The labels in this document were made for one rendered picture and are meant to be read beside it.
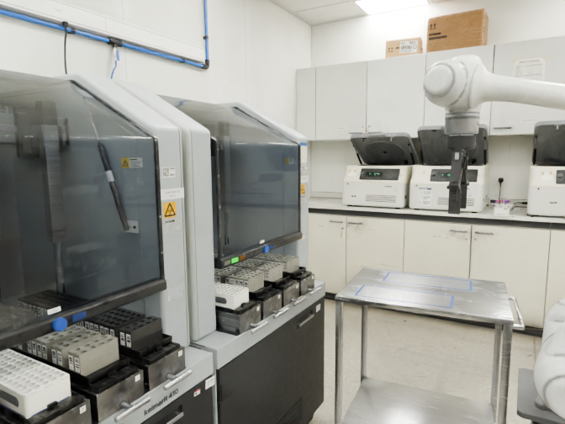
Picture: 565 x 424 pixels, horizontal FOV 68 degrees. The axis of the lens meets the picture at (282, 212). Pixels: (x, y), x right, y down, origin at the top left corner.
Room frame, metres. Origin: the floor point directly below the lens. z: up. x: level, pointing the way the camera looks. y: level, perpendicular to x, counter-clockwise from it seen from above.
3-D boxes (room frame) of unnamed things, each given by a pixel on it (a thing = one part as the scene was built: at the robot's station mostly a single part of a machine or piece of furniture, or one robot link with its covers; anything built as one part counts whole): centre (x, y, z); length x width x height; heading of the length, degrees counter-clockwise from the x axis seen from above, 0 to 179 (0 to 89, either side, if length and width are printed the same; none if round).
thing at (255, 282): (1.61, 0.11, 0.85); 0.12 x 0.02 x 0.06; 150
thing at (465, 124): (1.19, -0.50, 1.43); 0.09 x 0.09 x 0.06
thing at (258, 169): (1.79, 0.28, 1.28); 0.61 x 0.51 x 0.63; 150
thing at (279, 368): (1.89, 0.45, 0.81); 1.06 x 0.84 x 1.62; 60
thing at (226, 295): (1.53, 0.28, 0.83); 0.30 x 0.10 x 0.06; 60
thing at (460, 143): (1.19, -0.50, 1.36); 0.08 x 0.07 x 0.09; 150
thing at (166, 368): (1.25, 0.60, 0.78); 0.73 x 0.14 x 0.09; 60
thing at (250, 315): (1.60, 0.39, 0.78); 0.73 x 0.14 x 0.09; 60
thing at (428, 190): (3.54, -1.43, 1.24); 0.62 x 0.56 x 0.69; 150
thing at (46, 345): (1.07, 0.59, 0.85); 0.12 x 0.02 x 0.06; 150
